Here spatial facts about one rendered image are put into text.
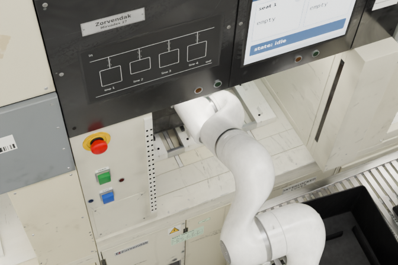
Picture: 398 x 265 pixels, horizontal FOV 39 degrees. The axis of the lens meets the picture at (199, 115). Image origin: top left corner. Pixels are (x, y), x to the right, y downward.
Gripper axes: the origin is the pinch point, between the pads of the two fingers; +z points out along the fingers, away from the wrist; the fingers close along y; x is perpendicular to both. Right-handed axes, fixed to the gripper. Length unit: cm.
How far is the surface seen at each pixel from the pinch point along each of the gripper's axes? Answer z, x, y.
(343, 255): -64, -44, 33
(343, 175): -40, -45, 51
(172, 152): -12.5, -31.5, -2.1
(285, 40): -33.9, 30.1, 17.4
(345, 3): -35, 37, 32
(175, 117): -8.2, -19.5, 1.1
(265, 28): -34, 36, 11
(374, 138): -37, -33, 64
